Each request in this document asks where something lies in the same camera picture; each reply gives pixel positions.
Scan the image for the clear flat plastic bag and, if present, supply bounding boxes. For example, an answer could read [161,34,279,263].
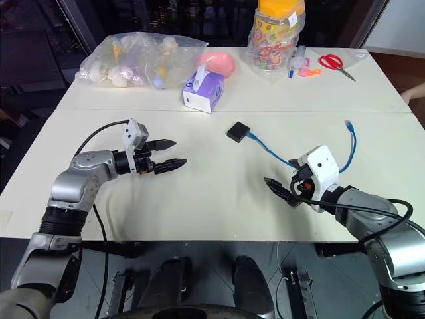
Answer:
[310,47,369,72]

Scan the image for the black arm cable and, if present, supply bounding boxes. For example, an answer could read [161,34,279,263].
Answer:
[290,175,415,247]
[73,120,131,319]

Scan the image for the thin white cable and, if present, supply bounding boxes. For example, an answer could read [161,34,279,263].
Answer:
[274,241,290,302]

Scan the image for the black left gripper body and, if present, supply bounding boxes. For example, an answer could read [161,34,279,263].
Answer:
[133,147,157,176]

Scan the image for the dark rounded shape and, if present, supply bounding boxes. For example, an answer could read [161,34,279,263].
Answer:
[231,255,277,314]
[138,255,194,310]

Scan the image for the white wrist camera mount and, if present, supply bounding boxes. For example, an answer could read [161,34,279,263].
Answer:
[297,144,341,214]
[121,118,149,174]

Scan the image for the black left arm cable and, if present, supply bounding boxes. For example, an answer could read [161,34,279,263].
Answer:
[73,120,131,319]

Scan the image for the blue Ethernet cable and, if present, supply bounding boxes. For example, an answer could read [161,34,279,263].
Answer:
[246,119,358,174]

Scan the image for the bare skin of bystander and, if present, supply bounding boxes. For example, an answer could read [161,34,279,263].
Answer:
[400,82,425,101]

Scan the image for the black table leg bracket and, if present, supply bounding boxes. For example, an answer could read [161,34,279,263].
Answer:
[108,269,135,319]
[286,269,318,319]

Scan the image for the purple tissue box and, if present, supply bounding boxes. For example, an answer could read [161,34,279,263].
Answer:
[181,64,227,114]

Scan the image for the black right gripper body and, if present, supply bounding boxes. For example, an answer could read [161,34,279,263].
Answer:
[290,164,315,201]

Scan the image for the small black square box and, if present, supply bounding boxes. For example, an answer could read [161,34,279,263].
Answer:
[226,121,251,144]

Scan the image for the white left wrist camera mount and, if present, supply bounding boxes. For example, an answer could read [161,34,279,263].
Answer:
[121,118,149,174]

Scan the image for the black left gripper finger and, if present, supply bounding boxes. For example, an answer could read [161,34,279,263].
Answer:
[145,138,177,152]
[153,158,189,175]

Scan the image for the grey metal frame post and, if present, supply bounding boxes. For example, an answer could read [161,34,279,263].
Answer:
[351,0,390,50]
[58,0,99,56]

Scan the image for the pink bowl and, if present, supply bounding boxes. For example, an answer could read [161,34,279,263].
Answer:
[197,51,238,79]

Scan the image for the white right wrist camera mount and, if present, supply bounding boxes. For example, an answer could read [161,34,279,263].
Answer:
[297,144,341,214]

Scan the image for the red-handled scissors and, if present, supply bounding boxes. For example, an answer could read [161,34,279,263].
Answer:
[319,53,357,82]

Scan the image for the yellow-lid candy jar in bag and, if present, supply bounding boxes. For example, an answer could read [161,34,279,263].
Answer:
[244,0,307,79]

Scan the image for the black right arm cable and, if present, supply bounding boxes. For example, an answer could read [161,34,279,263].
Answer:
[290,175,415,247]

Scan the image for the clear bag of toys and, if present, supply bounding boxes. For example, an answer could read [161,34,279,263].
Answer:
[74,31,209,91]

